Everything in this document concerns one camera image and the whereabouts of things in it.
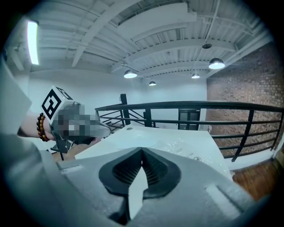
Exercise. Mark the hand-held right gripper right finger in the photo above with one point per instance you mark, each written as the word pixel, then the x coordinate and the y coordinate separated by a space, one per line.
pixel 199 188

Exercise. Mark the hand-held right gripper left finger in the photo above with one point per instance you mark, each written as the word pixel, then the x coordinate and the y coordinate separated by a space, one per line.
pixel 88 168

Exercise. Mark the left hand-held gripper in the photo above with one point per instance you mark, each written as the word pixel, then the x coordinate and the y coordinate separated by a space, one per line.
pixel 52 104

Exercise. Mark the clear plastic bag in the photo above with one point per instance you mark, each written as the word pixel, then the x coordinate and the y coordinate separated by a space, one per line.
pixel 184 148

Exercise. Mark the person's left forearm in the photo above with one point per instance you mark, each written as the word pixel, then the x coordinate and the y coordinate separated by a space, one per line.
pixel 28 126

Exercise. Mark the black staircase railing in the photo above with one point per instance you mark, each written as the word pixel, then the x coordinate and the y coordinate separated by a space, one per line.
pixel 123 106

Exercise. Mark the white square table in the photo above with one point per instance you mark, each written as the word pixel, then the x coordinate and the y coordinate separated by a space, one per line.
pixel 155 131

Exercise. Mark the pendant dome lamp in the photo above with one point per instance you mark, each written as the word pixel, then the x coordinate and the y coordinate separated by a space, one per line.
pixel 216 63
pixel 152 83
pixel 130 74
pixel 195 76

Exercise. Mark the black door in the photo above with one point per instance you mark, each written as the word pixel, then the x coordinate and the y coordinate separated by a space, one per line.
pixel 188 117

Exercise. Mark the black metal railing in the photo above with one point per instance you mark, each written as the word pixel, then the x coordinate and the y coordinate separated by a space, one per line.
pixel 222 104

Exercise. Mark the fluorescent tube light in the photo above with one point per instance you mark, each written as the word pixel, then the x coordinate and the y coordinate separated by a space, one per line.
pixel 33 42

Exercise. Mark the dark round ceiling fixture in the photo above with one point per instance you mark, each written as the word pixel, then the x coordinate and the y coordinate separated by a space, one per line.
pixel 206 46

